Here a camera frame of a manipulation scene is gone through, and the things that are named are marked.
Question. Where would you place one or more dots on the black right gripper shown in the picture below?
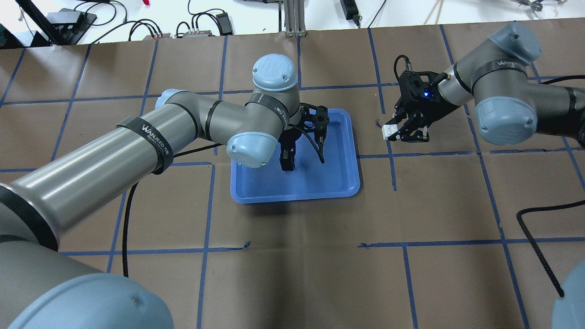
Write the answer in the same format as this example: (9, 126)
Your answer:
(434, 104)

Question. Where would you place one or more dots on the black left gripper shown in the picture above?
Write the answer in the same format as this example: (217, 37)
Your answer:
(288, 138)

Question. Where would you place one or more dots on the white block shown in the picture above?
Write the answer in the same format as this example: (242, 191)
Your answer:
(390, 132)

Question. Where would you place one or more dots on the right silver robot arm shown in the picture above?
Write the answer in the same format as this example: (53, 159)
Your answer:
(509, 108)

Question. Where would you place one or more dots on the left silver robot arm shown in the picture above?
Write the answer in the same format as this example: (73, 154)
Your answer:
(43, 289)

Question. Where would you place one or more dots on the blue plastic tray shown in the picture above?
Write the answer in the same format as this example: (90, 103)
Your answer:
(337, 177)

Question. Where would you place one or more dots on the brown paper table cover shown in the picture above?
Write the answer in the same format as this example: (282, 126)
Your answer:
(430, 241)

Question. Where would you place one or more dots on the black power adapter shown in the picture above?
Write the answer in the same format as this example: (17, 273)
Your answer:
(350, 10)

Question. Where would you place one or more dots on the black monitor stand base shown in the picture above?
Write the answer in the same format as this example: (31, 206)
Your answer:
(71, 25)

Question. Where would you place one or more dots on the aluminium frame post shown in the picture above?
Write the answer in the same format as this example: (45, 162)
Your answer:
(294, 18)

